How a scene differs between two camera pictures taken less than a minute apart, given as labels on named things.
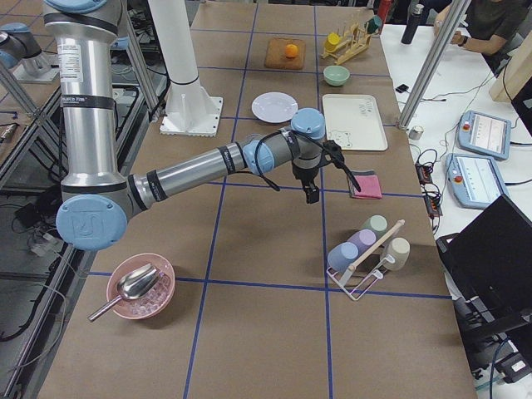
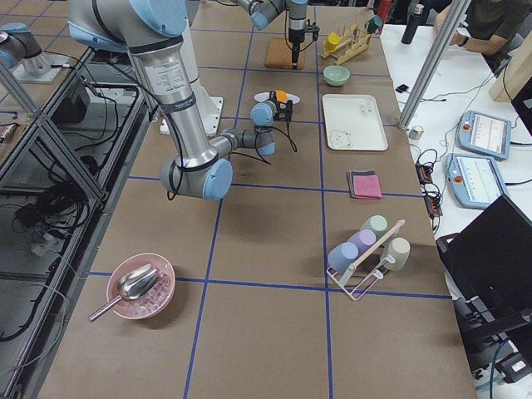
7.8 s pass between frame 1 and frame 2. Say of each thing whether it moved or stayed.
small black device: stayed
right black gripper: moved
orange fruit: moved
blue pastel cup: stayed
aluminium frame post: stayed
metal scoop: stayed
